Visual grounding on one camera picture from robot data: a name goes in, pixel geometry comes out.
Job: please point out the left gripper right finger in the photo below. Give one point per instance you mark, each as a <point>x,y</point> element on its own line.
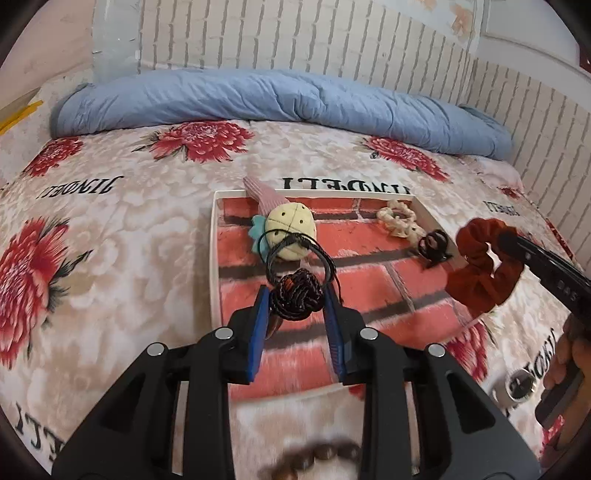
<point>424,416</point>

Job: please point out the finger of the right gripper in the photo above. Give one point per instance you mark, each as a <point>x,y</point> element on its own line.
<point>559,277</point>

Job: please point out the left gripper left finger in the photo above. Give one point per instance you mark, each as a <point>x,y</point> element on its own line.
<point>167,415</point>

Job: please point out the white strap wristwatch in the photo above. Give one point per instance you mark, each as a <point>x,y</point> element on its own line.
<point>513,389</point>

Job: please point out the red velvet scrunchie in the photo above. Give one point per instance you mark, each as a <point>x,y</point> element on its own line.
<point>490,275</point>

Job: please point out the person's right hand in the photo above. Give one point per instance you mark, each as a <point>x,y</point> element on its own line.
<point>575,414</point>

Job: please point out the cream knitted scrunchie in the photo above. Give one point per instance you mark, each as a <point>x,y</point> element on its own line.
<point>401,221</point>

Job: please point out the yellow pineapple plush hair clip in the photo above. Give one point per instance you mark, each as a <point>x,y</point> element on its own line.
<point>276,217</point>

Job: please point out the floral fleece bed blanket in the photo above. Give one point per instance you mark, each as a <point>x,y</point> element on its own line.
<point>113,240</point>

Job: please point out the blue rolled quilt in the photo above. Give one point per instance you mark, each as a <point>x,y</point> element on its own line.
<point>162,97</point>

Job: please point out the yellow strip at bed edge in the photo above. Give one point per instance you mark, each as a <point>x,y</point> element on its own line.
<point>17,117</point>

